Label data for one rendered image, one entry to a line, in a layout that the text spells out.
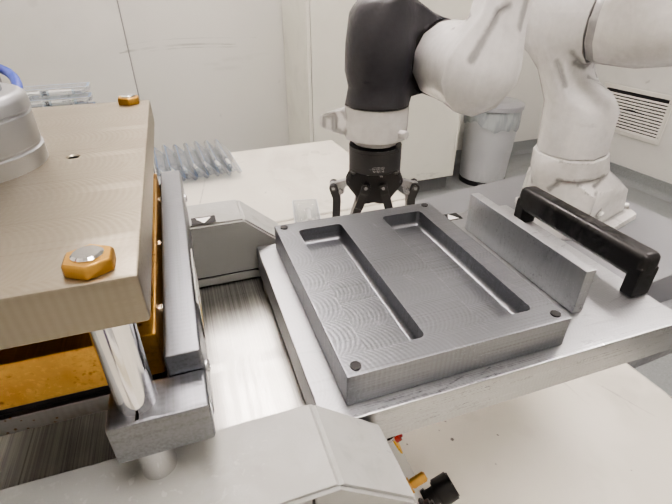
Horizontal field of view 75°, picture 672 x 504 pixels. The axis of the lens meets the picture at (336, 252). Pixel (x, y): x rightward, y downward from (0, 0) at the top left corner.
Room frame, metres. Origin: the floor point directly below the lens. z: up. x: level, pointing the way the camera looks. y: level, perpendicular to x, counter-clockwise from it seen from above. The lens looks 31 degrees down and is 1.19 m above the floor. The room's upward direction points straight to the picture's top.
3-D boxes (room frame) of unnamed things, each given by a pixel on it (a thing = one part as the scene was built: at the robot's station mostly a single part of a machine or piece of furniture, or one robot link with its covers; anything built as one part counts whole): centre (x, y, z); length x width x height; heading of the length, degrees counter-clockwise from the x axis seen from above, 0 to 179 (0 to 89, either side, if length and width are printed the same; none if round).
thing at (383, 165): (0.62, -0.06, 0.95); 0.08 x 0.08 x 0.09
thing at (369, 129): (0.64, -0.04, 1.03); 0.13 x 0.12 x 0.05; 179
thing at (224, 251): (0.37, 0.17, 0.97); 0.26 x 0.05 x 0.07; 109
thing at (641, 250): (0.36, -0.23, 0.99); 0.15 x 0.02 x 0.04; 19
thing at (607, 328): (0.32, -0.10, 0.97); 0.30 x 0.22 x 0.08; 109
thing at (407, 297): (0.30, -0.05, 0.98); 0.20 x 0.17 x 0.03; 19
